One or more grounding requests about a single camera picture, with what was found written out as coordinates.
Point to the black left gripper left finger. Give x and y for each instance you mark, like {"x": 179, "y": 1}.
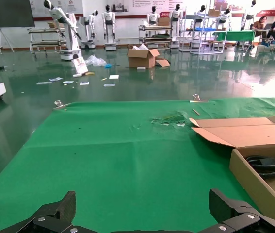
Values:
{"x": 54, "y": 216}

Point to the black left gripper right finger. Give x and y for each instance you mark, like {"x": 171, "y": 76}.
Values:
{"x": 231, "y": 213}

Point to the cardboard box with round holes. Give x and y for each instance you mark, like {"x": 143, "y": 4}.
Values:
{"x": 248, "y": 136}

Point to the large open cardboard box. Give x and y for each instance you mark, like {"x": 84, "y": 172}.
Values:
{"x": 140, "y": 59}

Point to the small cardboard box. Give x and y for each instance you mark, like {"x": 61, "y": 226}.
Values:
{"x": 214, "y": 12}
{"x": 163, "y": 21}

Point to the green table cloth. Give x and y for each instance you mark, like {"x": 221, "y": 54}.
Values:
{"x": 103, "y": 157}

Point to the short wooden stick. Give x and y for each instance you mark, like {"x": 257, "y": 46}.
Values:
{"x": 196, "y": 111}

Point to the metal cloth clip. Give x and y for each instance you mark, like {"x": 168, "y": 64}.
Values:
{"x": 60, "y": 105}
{"x": 196, "y": 99}

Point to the white paper sheet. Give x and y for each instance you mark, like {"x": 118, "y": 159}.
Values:
{"x": 109, "y": 85}
{"x": 55, "y": 79}
{"x": 84, "y": 83}
{"x": 44, "y": 83}
{"x": 68, "y": 82}
{"x": 114, "y": 77}

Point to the yellow flat object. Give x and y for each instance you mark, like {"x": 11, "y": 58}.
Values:
{"x": 90, "y": 73}

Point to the white bag with red print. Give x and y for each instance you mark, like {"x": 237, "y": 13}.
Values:
{"x": 79, "y": 65}

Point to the blue crumpled cloth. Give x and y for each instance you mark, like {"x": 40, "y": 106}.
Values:
{"x": 108, "y": 66}

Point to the clear plastic bag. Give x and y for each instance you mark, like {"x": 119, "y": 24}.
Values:
{"x": 94, "y": 60}

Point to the white foam block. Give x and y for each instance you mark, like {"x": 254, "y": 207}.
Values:
{"x": 141, "y": 68}

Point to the low metal cart rack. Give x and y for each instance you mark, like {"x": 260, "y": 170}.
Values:
{"x": 45, "y": 43}

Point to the green covered office table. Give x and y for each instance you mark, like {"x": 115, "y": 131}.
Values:
{"x": 234, "y": 35}

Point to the leaning white humanoid robot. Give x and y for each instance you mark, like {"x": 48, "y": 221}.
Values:
{"x": 70, "y": 36}

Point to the blue plastic bin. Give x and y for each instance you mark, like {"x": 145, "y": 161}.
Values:
{"x": 205, "y": 29}

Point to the monitor tripod stand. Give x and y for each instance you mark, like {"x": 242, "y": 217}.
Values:
{"x": 5, "y": 36}

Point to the person in brown jacket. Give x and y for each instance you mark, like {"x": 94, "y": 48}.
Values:
{"x": 261, "y": 25}

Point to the metal storage rack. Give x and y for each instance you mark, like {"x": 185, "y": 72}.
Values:
{"x": 155, "y": 36}

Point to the white frame shelf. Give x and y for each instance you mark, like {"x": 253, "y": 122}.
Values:
{"x": 204, "y": 49}

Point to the white red wall poster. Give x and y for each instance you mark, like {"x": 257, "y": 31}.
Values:
{"x": 62, "y": 7}

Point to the black wall monitor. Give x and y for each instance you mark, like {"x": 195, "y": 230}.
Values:
{"x": 8, "y": 12}

